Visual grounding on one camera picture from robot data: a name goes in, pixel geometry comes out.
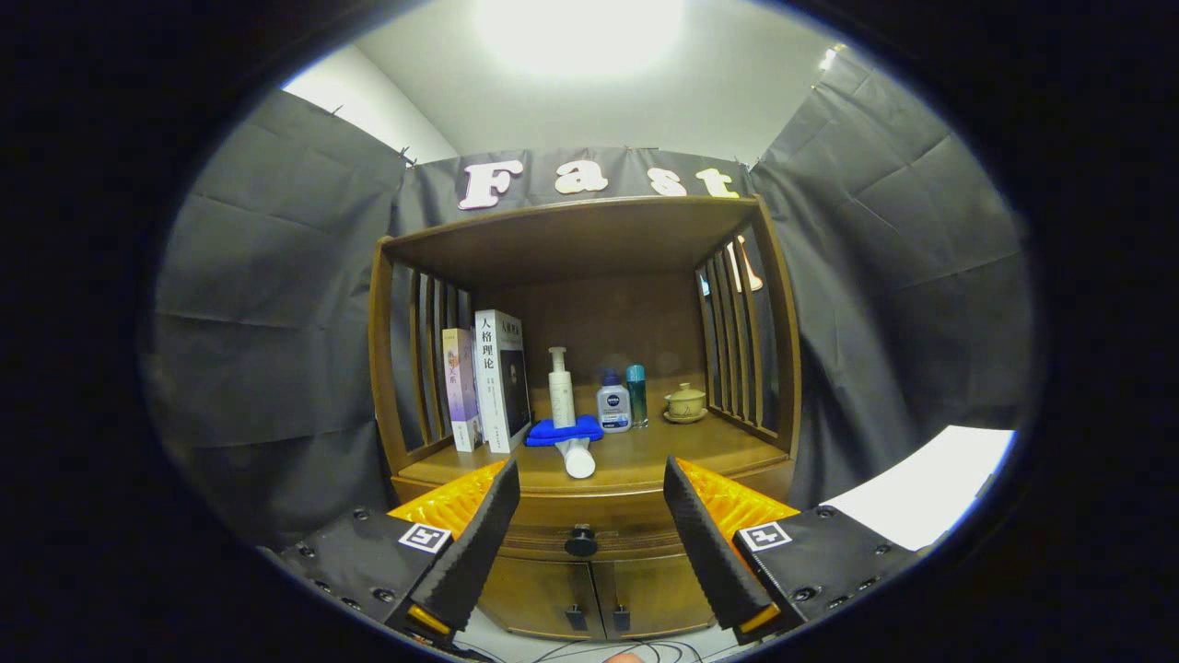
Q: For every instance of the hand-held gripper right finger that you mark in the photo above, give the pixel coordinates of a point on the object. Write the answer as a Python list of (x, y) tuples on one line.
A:
[(709, 543)]

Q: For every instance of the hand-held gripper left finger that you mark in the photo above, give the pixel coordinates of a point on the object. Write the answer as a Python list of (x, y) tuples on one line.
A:
[(479, 543)]

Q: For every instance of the wooden drawer with black knob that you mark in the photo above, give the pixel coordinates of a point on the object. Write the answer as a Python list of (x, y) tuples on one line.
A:
[(626, 517)]

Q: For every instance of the white and green tube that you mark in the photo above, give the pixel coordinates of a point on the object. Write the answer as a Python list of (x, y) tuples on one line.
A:
[(578, 459)]

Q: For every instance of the wooden cabinet door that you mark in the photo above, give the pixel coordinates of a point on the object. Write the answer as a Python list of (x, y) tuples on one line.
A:
[(534, 594), (663, 594)]

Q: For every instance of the wooden countertop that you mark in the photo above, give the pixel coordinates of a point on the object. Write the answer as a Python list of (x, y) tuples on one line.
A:
[(663, 451)]

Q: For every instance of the wooden cabinet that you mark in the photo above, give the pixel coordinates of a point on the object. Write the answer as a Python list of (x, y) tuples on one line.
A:
[(571, 244)]

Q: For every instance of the blue folded cloth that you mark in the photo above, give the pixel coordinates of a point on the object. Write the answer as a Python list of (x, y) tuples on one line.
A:
[(543, 431)]

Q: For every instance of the yellow lidded teacup with saucer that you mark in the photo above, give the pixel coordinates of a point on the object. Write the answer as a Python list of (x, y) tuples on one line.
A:
[(685, 403)]

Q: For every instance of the purple book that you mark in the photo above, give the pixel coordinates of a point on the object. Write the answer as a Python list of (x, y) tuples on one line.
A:
[(461, 387)]

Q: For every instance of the slim teal bottle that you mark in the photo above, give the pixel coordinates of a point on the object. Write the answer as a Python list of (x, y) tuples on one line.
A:
[(636, 396)]

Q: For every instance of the white book with portrait cover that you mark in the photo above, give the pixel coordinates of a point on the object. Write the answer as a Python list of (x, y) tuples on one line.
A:
[(502, 378)]

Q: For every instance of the clear bottle with blue pump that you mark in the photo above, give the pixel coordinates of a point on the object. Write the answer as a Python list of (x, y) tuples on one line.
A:
[(613, 405)]

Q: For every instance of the white pump bottle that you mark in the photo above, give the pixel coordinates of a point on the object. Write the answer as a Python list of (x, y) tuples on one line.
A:
[(561, 396)]

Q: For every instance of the white table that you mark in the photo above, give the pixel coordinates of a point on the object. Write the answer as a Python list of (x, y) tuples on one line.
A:
[(921, 483)]

